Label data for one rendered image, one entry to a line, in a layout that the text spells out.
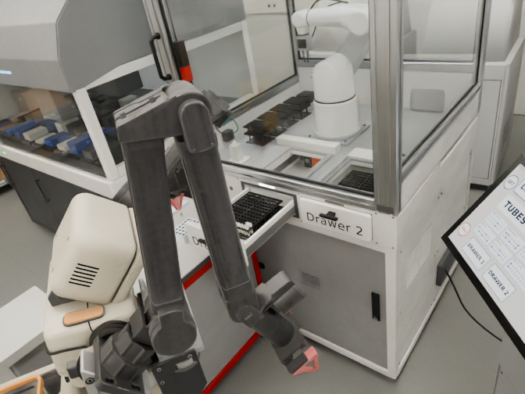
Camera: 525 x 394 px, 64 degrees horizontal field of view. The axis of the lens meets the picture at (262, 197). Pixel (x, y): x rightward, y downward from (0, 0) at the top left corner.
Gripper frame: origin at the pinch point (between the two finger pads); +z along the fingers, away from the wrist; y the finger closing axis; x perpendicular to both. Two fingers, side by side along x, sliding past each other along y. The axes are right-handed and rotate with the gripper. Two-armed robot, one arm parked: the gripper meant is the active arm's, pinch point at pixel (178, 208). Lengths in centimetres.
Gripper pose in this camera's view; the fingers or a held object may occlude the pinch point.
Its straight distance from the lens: 173.1
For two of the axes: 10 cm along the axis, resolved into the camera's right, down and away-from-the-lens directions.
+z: 1.7, 8.6, 4.9
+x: -4.6, 5.1, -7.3
